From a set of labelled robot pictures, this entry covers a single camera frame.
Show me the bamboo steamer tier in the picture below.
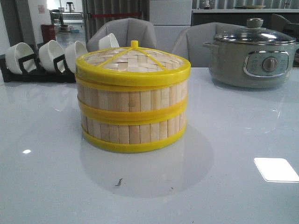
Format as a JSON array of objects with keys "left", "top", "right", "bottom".
[
  {"left": 77, "top": 79, "right": 187, "bottom": 125},
  {"left": 81, "top": 111, "right": 187, "bottom": 153}
]

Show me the bamboo steamer lid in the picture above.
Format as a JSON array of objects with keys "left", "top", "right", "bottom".
[{"left": 75, "top": 40, "right": 191, "bottom": 89}]

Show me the right grey chair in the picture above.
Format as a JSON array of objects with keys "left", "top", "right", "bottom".
[{"left": 171, "top": 22, "right": 242, "bottom": 67}]

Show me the white bowl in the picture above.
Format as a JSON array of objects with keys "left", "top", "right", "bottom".
[
  {"left": 98, "top": 33, "right": 119, "bottom": 49},
  {"left": 64, "top": 41, "right": 88, "bottom": 73},
  {"left": 5, "top": 42, "right": 34, "bottom": 75},
  {"left": 39, "top": 40, "right": 64, "bottom": 72}
]

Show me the dark grey cabinet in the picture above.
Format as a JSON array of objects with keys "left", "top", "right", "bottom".
[{"left": 191, "top": 9, "right": 299, "bottom": 28}]

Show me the green electric cooker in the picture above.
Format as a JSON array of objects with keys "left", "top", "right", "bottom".
[{"left": 203, "top": 41, "right": 299, "bottom": 88}]

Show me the black dish rack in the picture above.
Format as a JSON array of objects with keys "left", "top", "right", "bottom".
[{"left": 0, "top": 52, "right": 76, "bottom": 83}]

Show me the red trash bin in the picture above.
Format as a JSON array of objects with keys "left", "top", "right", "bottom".
[{"left": 41, "top": 24, "right": 56, "bottom": 44}]

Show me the glass cooker lid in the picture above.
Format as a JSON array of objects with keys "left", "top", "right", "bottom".
[{"left": 214, "top": 18, "right": 296, "bottom": 45}]

